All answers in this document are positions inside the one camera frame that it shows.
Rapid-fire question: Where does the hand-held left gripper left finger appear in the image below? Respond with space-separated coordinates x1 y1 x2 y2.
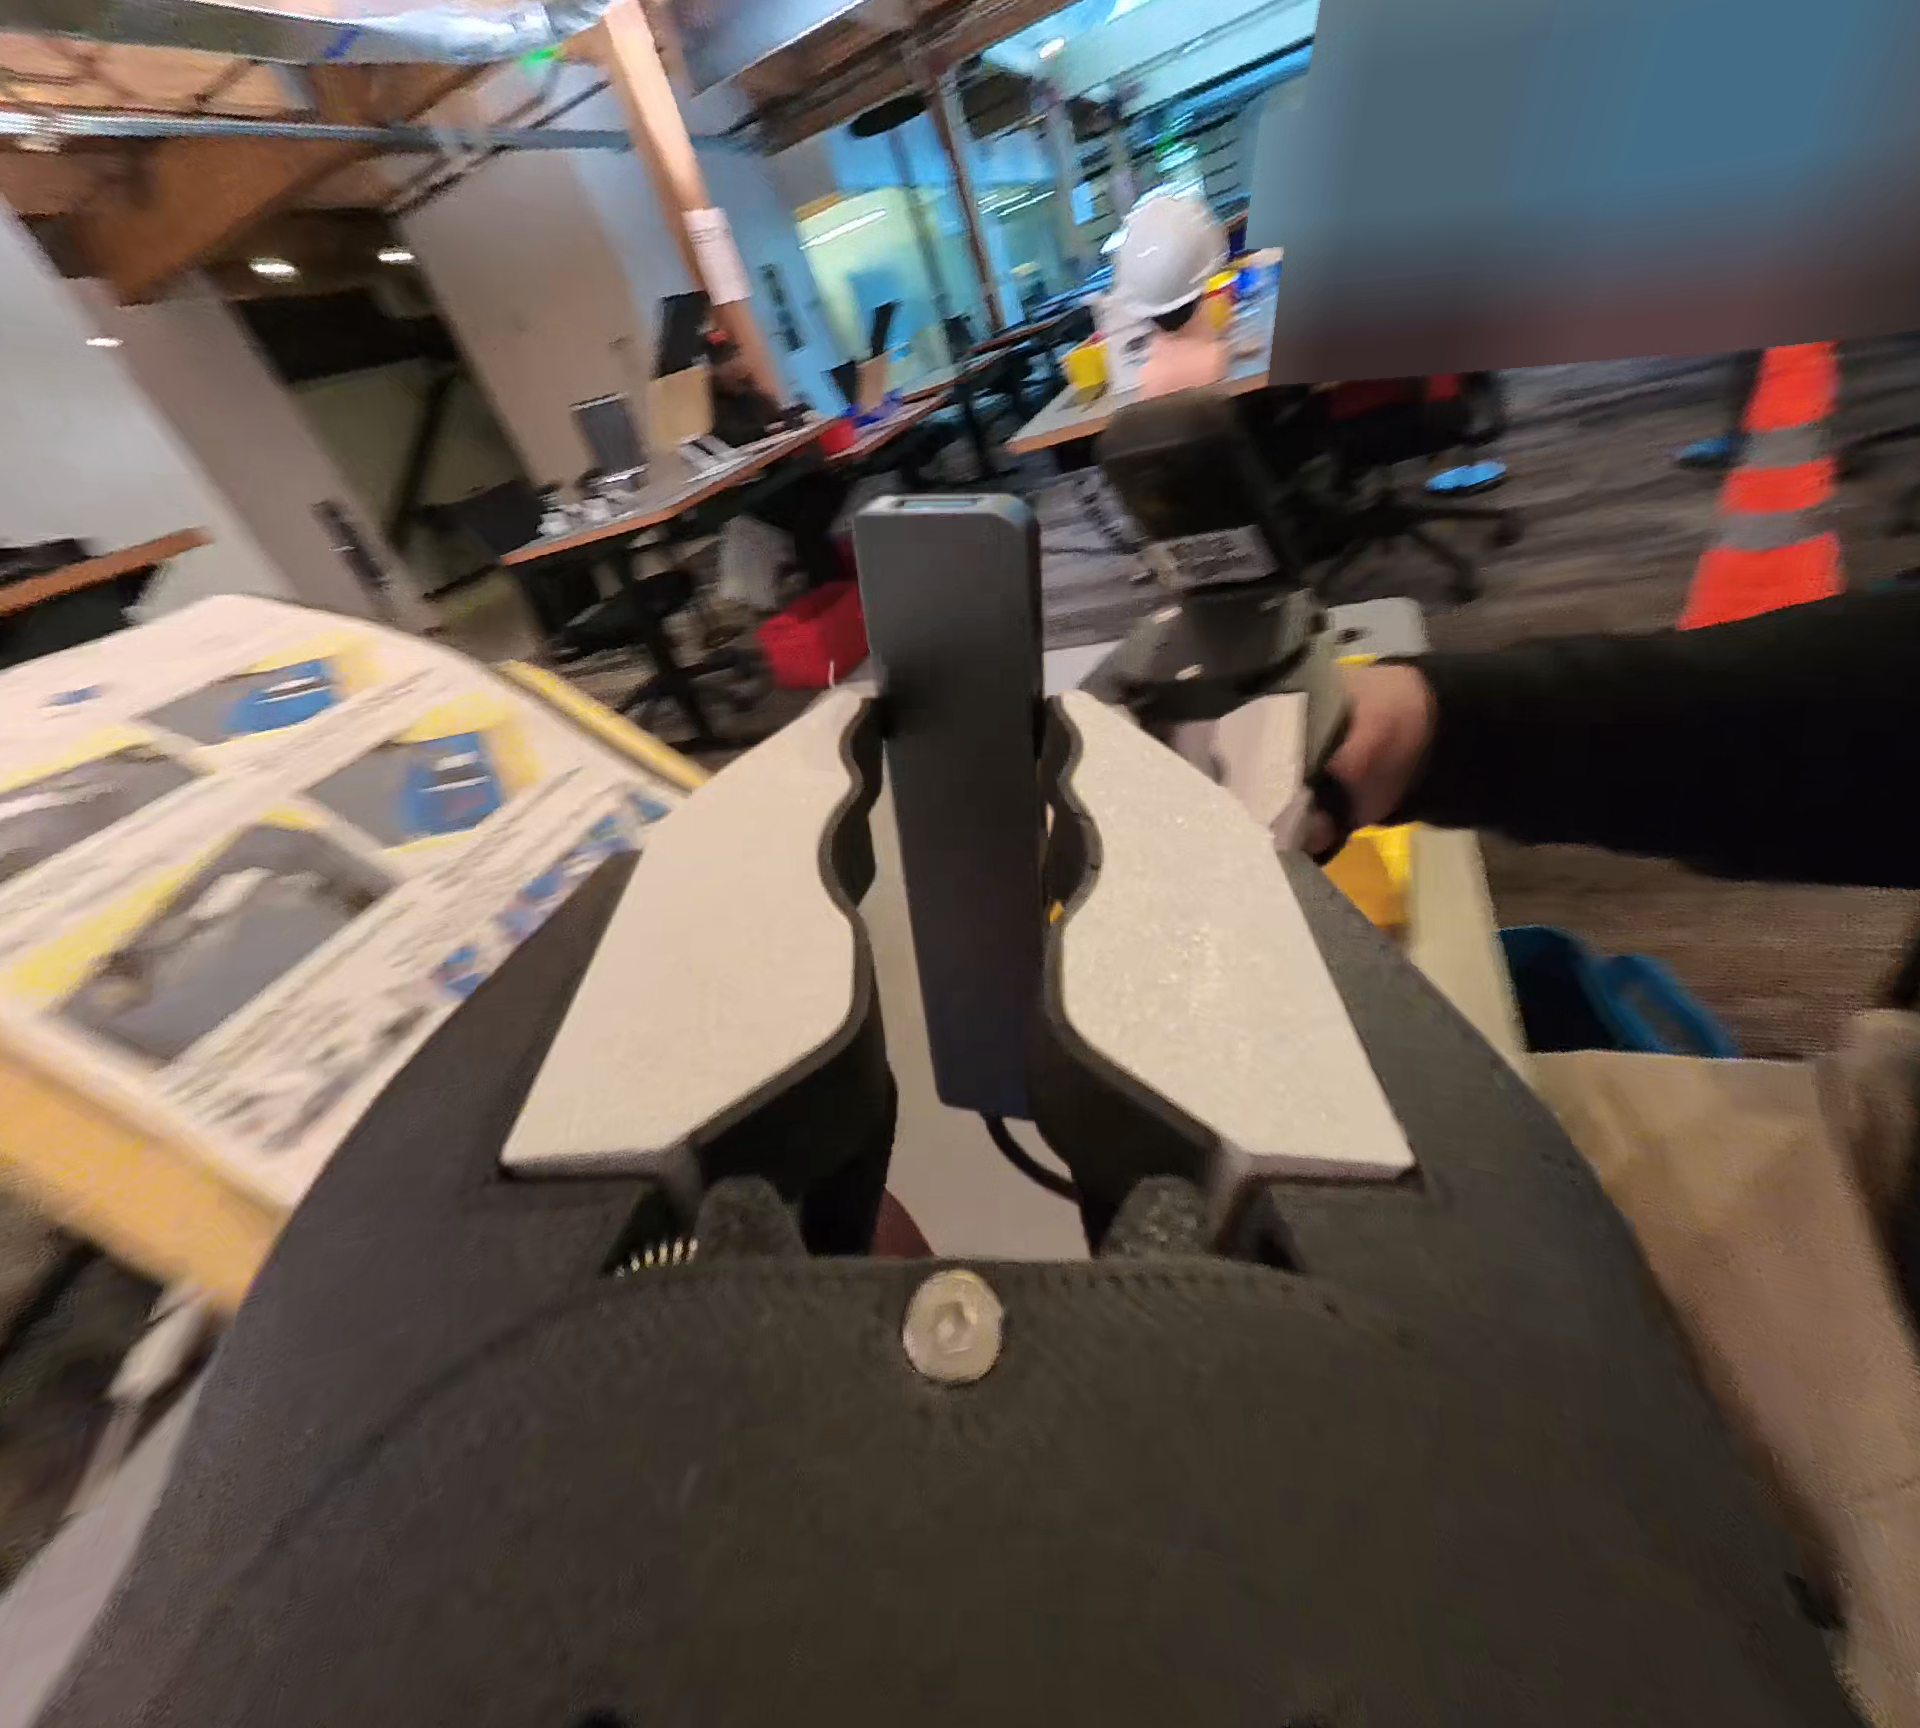
497 690 902 1215

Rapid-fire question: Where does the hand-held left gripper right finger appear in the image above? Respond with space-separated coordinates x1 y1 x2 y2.
1042 690 1421 1238

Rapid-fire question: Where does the black usb hub cable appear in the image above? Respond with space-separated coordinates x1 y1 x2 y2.
983 1106 1084 1199

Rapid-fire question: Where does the dark grey usb hub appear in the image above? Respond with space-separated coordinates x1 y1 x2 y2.
853 491 1047 1117

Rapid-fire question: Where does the person's right forearm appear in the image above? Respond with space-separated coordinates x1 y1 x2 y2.
1410 578 1920 892

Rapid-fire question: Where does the person's right hand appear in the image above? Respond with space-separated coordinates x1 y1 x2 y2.
1297 656 1439 863

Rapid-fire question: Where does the long wooden desk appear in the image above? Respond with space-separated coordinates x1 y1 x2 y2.
1002 361 1277 459
497 407 850 569

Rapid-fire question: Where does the yellow plastic tote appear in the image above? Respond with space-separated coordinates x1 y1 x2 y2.
1322 820 1423 940

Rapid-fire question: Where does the black office chair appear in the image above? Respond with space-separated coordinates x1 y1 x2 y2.
1317 379 1522 606

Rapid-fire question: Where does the white hard hat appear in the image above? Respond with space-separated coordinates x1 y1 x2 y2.
1108 187 1233 322

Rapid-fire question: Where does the red bin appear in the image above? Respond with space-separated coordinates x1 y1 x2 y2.
756 578 874 698

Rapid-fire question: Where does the blue bin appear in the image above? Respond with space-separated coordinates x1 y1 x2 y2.
1501 927 1742 1061

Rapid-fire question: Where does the printed instruction sheet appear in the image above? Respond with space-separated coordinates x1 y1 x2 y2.
0 594 709 1212

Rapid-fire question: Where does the orange traffic cone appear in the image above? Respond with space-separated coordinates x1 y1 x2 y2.
1674 342 1849 632

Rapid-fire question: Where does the instruction sheet on yellow board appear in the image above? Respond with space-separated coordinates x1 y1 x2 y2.
0 656 709 1310

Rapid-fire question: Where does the brown wooden desk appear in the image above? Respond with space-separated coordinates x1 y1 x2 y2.
0 527 214 620

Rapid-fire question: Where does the wooden support post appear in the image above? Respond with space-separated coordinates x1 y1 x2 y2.
596 0 792 416

